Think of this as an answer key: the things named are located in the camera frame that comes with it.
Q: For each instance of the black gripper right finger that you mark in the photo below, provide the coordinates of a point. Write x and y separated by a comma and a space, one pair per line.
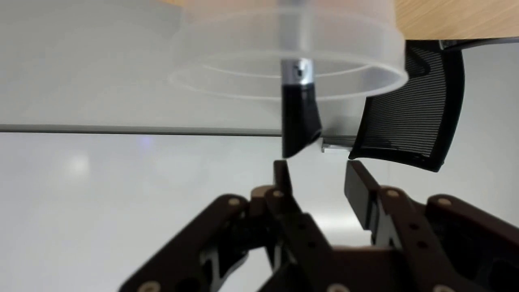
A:
432, 244

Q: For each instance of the translucent plastic measuring cup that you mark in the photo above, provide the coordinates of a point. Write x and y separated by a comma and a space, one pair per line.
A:
232, 38

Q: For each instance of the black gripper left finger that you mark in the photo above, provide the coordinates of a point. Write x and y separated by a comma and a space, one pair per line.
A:
237, 244

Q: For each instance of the black and silver marker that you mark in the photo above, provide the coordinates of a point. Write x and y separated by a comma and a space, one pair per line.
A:
299, 114

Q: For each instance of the black mesh office chair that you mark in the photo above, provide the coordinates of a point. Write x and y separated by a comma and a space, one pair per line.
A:
416, 107

